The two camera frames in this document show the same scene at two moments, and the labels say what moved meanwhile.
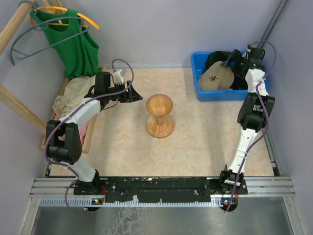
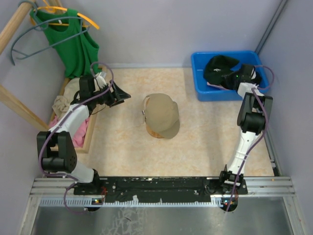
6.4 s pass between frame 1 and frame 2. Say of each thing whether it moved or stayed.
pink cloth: stayed
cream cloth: stayed
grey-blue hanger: stayed
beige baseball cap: moved
